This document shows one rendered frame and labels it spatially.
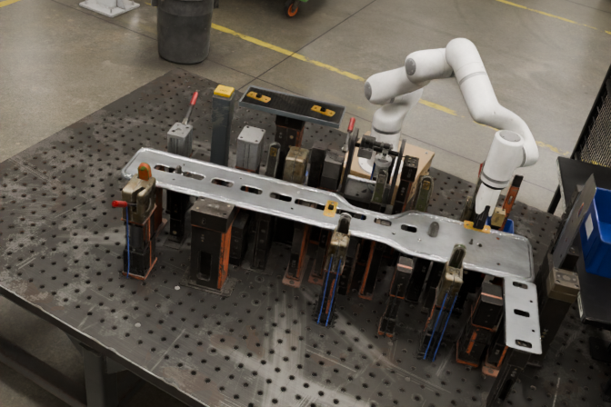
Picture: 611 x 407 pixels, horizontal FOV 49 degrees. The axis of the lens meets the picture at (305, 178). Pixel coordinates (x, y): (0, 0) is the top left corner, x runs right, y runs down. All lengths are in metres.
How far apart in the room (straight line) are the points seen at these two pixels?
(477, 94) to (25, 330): 2.13
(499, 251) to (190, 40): 3.40
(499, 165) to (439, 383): 0.70
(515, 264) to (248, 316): 0.87
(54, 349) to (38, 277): 0.76
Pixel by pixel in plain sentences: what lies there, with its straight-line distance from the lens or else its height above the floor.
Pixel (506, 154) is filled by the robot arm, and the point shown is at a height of 1.37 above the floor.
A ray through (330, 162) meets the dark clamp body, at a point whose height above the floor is 1.08.
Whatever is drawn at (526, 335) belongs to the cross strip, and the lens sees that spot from 2.03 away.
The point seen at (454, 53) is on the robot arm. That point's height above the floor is 1.53.
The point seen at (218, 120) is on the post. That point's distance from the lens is 2.53.
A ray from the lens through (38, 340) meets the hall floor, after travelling 3.16.
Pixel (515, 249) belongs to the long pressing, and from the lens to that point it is 2.30.
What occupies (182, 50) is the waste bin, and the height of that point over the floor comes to 0.12.
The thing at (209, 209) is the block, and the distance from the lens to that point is 2.13.
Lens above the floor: 2.36
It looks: 35 degrees down
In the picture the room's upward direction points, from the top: 9 degrees clockwise
